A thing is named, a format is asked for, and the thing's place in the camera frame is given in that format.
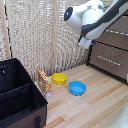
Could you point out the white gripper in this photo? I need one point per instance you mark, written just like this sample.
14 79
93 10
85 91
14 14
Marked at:
84 43

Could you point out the yellow plastic bowl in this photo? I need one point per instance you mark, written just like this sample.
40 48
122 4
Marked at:
59 78

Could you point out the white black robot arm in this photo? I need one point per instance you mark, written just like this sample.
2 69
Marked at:
100 21

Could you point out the blue plastic bowl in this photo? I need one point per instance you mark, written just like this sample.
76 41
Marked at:
77 88

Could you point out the brown drawer cabinet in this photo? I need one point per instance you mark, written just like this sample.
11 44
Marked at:
124 77

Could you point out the woven bamboo screen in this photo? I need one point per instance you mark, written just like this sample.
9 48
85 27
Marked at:
30 33

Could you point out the patterned red yellow carton box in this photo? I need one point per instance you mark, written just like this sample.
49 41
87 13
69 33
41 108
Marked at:
44 83

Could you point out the black fabric storage box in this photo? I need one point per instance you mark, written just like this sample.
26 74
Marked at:
16 96

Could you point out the wide wooden screen post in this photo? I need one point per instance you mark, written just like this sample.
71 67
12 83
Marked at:
55 40

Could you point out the thin wooden screen post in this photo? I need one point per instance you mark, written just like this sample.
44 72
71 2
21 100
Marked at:
5 30

